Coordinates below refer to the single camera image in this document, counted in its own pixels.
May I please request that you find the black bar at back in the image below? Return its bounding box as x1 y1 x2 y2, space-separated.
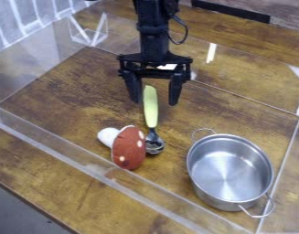
192 0 270 24

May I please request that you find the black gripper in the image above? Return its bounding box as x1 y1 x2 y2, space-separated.
117 31 194 107

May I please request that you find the silver metal pot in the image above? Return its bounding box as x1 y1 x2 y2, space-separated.
186 128 276 218

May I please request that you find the red plush mushroom toy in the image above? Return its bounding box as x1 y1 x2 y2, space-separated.
97 125 146 170

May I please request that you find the black cable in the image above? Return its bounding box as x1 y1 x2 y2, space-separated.
166 13 190 46

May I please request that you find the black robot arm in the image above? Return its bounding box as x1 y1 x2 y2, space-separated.
118 0 193 106

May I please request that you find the clear acrylic enclosure wall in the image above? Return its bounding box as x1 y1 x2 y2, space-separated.
0 0 299 234

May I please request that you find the green handled metal spoon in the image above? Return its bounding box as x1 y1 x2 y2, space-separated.
144 85 165 154

